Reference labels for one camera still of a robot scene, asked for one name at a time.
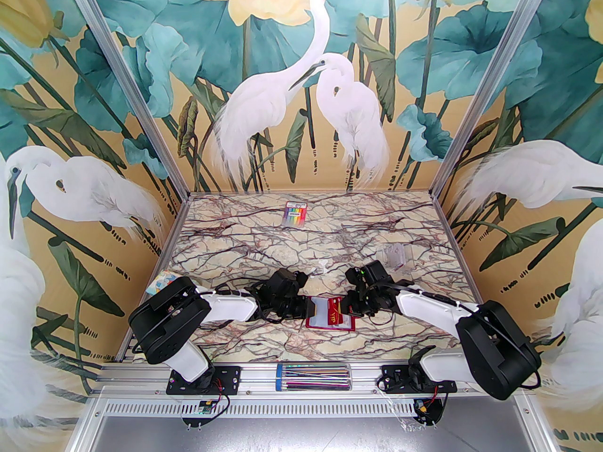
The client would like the red leather card holder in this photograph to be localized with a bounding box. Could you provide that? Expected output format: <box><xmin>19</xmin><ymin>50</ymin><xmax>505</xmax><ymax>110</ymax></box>
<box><xmin>305</xmin><ymin>295</ymin><xmax>356</xmax><ymax>331</ymax></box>

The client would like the clear plastic card box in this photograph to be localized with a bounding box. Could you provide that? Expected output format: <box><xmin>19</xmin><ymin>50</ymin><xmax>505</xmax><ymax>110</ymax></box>
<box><xmin>379</xmin><ymin>244</ymin><xmax>409</xmax><ymax>272</ymax></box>

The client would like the pack of coloured markers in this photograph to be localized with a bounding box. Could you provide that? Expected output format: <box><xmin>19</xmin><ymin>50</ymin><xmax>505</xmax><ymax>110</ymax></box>
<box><xmin>283</xmin><ymin>202</ymin><xmax>308</xmax><ymax>227</ymax></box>

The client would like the perforated metal strip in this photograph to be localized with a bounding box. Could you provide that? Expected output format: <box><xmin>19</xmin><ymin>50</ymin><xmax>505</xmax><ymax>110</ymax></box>
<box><xmin>94</xmin><ymin>397</ymin><xmax>526</xmax><ymax>419</ymax></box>

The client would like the colourful printed tissue pack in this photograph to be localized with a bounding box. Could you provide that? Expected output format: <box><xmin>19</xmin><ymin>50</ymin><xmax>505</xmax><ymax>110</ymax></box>
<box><xmin>146</xmin><ymin>271</ymin><xmax>177</xmax><ymax>295</ymax></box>

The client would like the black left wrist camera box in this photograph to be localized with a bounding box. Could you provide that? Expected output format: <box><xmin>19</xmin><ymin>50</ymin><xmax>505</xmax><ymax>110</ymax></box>
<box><xmin>269</xmin><ymin>267</ymin><xmax>308</xmax><ymax>295</ymax></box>

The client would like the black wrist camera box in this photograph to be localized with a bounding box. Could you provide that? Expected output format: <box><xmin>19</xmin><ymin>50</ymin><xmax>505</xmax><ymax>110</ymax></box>
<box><xmin>269</xmin><ymin>267</ymin><xmax>308</xmax><ymax>295</ymax></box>
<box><xmin>365</xmin><ymin>260</ymin><xmax>395</xmax><ymax>285</ymax></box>

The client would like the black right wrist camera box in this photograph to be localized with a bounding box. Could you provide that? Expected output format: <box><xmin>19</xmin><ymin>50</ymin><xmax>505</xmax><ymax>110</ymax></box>
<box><xmin>365</xmin><ymin>260</ymin><xmax>395</xmax><ymax>285</ymax></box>

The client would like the aluminium mounting rail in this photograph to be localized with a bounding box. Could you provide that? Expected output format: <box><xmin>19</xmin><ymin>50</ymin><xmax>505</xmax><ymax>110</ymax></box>
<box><xmin>90</xmin><ymin>360</ymin><xmax>535</xmax><ymax>400</ymax></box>

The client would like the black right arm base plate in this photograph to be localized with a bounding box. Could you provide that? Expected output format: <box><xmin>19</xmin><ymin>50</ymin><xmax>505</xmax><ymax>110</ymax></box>
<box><xmin>379</xmin><ymin>364</ymin><xmax>457</xmax><ymax>394</ymax></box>

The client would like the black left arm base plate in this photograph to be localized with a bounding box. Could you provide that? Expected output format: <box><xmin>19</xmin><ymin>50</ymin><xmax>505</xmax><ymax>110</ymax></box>
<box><xmin>166</xmin><ymin>364</ymin><xmax>242</xmax><ymax>396</ymax></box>

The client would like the aluminium frame post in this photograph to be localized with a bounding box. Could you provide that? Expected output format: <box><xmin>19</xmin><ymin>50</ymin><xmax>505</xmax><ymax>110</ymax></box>
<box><xmin>61</xmin><ymin>0</ymin><xmax>191</xmax><ymax>199</ymax></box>
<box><xmin>431</xmin><ymin>0</ymin><xmax>559</xmax><ymax>199</ymax></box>

